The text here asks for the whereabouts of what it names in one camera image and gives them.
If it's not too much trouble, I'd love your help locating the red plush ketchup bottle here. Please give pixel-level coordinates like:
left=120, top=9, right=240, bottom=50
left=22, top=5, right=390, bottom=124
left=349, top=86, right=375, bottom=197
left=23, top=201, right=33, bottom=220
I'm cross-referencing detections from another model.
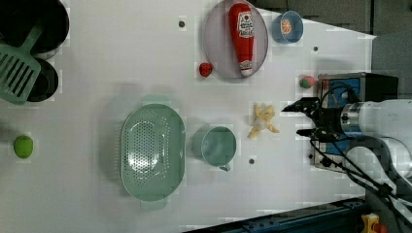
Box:
left=228, top=3, right=255, bottom=77

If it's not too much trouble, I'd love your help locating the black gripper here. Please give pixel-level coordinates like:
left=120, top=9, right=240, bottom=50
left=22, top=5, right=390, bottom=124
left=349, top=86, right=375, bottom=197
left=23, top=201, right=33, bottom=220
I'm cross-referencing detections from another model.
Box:
left=283, top=97, right=343, bottom=143

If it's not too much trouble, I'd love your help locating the green oval colander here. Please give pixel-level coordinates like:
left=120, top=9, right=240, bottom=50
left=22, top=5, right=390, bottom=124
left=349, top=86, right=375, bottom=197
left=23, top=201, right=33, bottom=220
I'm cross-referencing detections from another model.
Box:
left=120, top=94, right=186, bottom=211

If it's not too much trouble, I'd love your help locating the large black cylinder holder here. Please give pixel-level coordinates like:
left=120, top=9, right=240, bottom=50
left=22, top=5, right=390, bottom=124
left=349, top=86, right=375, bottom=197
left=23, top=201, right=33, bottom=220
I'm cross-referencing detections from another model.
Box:
left=0, top=0, right=69, bottom=54

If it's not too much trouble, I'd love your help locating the blue bowl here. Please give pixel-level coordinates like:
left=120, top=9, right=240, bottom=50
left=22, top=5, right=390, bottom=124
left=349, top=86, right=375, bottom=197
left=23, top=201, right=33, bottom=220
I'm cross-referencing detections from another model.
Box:
left=272, top=11, right=304, bottom=44

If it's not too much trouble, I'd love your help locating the grey round plate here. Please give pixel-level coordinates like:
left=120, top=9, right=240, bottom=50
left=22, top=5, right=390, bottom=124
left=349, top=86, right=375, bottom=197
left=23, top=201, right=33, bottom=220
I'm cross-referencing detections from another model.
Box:
left=203, top=0, right=268, bottom=79

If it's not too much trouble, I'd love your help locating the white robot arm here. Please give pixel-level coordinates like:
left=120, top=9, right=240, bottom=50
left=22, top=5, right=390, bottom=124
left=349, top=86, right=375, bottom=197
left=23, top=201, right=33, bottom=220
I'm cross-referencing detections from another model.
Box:
left=284, top=97, right=411, bottom=226

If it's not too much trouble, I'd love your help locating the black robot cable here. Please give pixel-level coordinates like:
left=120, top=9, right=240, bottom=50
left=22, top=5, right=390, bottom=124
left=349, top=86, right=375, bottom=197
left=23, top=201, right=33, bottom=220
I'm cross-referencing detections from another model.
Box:
left=309, top=82, right=412, bottom=227

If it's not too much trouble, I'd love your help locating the green measuring cup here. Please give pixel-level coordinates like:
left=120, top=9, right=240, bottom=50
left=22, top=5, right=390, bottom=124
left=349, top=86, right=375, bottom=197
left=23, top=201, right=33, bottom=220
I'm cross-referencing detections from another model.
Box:
left=192, top=125, right=237, bottom=172

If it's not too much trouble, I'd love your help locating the blue metal frame rail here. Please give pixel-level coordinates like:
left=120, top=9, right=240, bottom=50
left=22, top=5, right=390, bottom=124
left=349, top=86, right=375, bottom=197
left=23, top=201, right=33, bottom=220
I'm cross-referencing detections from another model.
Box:
left=185, top=198, right=369, bottom=233

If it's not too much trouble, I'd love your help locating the black toaster oven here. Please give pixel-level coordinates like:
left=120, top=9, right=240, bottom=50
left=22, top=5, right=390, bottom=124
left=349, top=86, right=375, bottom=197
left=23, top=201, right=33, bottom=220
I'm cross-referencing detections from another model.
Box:
left=312, top=73, right=398, bottom=172

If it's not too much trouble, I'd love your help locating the yellow red emergency button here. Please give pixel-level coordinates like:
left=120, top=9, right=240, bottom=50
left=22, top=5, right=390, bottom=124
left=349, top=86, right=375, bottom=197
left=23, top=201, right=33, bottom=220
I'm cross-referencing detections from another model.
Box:
left=361, top=213, right=388, bottom=233

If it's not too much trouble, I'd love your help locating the small black cylinder holder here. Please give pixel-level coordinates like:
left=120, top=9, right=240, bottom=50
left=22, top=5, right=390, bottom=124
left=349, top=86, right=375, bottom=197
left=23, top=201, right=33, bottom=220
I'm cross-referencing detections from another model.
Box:
left=27, top=58, right=58, bottom=102

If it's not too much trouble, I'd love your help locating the green slotted spatula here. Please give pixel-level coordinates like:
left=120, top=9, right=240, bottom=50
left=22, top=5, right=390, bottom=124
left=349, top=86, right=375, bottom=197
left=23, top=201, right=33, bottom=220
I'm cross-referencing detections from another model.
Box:
left=0, top=24, right=43, bottom=105

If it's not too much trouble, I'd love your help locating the green lime toy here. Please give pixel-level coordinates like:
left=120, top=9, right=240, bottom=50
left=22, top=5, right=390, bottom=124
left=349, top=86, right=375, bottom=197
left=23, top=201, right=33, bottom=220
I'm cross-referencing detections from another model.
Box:
left=14, top=135, right=34, bottom=159

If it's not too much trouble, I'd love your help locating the peeled plush banana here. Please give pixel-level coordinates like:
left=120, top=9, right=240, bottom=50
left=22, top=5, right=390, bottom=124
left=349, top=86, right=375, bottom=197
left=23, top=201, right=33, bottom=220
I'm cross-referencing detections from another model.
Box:
left=248, top=103, right=280, bottom=139

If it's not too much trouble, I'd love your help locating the red strawberry toy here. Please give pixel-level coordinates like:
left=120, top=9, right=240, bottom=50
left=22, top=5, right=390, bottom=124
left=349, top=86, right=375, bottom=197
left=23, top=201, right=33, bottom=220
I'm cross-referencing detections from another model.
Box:
left=199, top=63, right=213, bottom=78

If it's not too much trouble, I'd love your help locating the red green peach toy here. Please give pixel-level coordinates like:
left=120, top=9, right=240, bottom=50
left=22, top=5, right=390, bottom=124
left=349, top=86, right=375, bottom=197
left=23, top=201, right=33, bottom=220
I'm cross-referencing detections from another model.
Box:
left=299, top=76, right=316, bottom=89

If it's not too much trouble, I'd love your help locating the orange slice toy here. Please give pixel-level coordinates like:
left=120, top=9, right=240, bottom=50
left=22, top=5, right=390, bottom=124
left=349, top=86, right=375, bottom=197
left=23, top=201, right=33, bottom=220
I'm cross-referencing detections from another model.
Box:
left=281, top=19, right=292, bottom=35

